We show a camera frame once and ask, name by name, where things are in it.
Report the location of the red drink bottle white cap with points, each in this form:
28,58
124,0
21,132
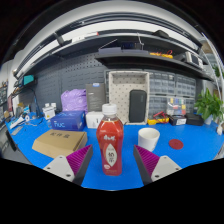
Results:
110,133

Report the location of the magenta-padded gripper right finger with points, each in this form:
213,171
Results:
163,166

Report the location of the clear organizer with coloured parts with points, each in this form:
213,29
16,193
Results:
176,106

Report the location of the white perforated tray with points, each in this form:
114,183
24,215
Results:
120,90

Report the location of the purple plastic bag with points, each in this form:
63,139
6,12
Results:
74,100

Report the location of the black rounded speaker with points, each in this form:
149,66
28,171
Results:
137,106

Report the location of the dark grey flat box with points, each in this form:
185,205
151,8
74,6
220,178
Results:
95,97

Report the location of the white shelf unit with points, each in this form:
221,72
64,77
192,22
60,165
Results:
216,66

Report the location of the white power adapter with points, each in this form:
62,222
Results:
220,129

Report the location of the green potted plant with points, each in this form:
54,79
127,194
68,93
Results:
208,105

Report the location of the brown cardboard box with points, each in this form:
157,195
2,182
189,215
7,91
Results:
58,141

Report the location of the black box with white label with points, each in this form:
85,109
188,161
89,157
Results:
177,120

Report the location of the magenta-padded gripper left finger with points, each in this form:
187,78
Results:
60,166

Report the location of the yellow multimeter with red leads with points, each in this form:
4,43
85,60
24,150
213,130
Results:
157,120

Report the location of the flat round red coaster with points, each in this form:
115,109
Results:
176,144

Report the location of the white cup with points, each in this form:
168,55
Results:
149,140

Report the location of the black wall shelf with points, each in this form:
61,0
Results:
146,61

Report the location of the small white box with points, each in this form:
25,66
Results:
92,120

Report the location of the teal monitor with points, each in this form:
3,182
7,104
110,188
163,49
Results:
26,80

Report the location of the blue carton box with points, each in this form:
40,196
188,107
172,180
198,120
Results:
68,120

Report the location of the white hand tool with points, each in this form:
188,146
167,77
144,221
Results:
18,121

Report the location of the white bench instrument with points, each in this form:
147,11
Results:
194,60

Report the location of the black flat case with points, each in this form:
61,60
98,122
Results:
195,119

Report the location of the grey drawer cabinet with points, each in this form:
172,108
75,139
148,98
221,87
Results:
185,86
161,86

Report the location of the small white carton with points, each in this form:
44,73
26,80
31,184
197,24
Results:
49,112

